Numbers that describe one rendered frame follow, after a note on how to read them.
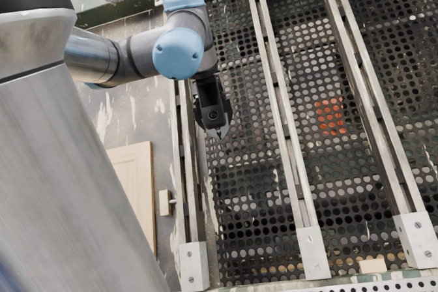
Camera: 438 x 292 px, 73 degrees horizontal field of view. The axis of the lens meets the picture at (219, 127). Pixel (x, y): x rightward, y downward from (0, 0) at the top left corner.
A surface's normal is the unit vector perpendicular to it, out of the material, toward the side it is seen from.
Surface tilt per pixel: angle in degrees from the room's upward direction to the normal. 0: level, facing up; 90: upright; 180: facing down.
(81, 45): 94
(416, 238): 54
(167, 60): 117
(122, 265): 92
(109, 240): 92
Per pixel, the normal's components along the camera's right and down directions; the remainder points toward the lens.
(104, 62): 0.95, 0.24
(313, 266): -0.26, -0.33
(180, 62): -0.04, 0.68
